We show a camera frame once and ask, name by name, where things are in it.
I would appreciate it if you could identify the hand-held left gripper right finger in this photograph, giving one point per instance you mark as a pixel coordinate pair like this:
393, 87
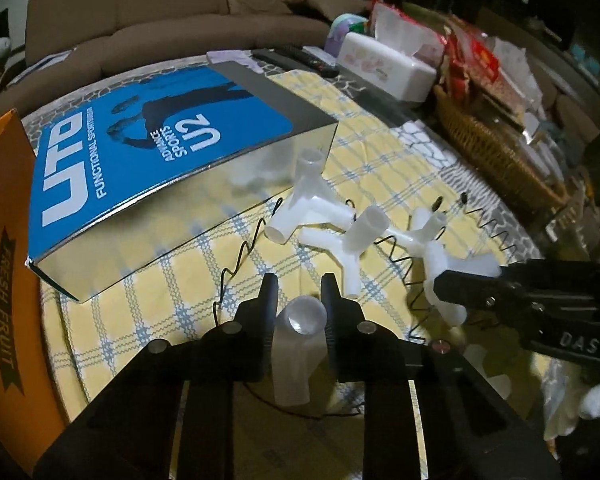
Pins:
329, 310

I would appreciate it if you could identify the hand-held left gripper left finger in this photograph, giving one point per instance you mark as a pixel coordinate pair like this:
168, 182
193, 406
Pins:
269, 310

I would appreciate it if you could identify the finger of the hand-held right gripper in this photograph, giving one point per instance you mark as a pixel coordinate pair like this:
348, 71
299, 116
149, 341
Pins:
470, 290
555, 271

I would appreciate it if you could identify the white three-way pipe fitting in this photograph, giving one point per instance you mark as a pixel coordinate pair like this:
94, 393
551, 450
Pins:
295, 360
437, 260

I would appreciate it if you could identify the pile of white pipe connectors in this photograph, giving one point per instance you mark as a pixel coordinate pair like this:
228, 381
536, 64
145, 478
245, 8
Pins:
305, 200

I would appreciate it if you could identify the blue printed silver box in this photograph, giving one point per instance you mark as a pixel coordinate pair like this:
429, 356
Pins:
130, 150

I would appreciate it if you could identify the orange cardboard box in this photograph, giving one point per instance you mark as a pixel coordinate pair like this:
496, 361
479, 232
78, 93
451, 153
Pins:
5, 260

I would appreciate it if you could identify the yellow checked tablecloth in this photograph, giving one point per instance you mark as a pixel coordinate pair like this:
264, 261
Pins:
145, 300

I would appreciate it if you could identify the wicker basket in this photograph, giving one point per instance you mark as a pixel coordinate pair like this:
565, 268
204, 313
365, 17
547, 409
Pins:
495, 155

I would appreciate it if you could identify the white tissue box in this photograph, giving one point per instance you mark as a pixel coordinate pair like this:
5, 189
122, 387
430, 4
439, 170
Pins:
390, 67

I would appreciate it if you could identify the black remote control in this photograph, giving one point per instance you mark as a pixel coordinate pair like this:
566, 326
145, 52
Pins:
275, 57
307, 60

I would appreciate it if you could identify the pale flat pad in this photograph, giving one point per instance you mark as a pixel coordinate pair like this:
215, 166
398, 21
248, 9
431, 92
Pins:
230, 57

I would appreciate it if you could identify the red and white plastic bag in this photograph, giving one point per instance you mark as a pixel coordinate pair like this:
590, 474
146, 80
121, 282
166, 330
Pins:
405, 25

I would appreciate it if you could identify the purple and green round container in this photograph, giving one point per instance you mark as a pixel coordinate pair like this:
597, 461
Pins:
345, 30

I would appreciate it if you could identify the brown sofa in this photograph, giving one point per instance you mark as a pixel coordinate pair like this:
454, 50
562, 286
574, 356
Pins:
155, 5

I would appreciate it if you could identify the white paper sheet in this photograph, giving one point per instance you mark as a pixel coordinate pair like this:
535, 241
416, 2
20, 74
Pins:
47, 62

